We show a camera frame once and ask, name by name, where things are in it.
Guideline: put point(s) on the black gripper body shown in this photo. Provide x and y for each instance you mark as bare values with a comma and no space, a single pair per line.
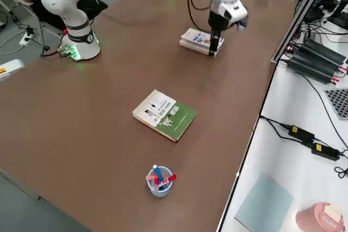
217,25

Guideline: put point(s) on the blue white cover paperback book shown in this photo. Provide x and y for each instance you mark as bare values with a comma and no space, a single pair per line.
194,36

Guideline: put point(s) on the green white cover book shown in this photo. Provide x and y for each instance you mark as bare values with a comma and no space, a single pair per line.
176,123

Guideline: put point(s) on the red-lit circuit board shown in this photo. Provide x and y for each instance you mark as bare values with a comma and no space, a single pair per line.
290,49

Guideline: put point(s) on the black finned power supply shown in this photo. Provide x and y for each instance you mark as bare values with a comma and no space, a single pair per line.
326,51
312,66

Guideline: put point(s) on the black power adapter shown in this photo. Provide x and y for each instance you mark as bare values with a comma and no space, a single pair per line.
324,151
300,133

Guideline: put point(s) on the checkered calibration board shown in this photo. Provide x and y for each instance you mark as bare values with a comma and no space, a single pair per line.
338,104

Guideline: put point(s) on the red marker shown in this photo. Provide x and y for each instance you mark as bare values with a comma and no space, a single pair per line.
171,178

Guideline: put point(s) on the blue pen with white cap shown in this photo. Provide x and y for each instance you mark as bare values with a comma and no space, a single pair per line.
159,173

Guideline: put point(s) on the pink pen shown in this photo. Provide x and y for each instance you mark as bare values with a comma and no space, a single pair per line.
150,177

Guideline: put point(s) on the pale blue pen cup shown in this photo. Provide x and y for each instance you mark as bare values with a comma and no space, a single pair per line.
160,192

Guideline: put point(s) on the pale green sheet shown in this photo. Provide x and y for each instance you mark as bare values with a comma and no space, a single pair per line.
263,204

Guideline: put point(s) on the white floor power strip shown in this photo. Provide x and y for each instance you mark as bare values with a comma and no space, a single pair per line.
25,39

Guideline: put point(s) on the pink round container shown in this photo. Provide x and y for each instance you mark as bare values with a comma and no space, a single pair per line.
310,218

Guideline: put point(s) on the white control box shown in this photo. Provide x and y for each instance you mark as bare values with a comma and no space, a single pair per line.
11,69

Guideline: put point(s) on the aluminium divider post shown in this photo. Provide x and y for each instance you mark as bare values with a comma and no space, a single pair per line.
299,16

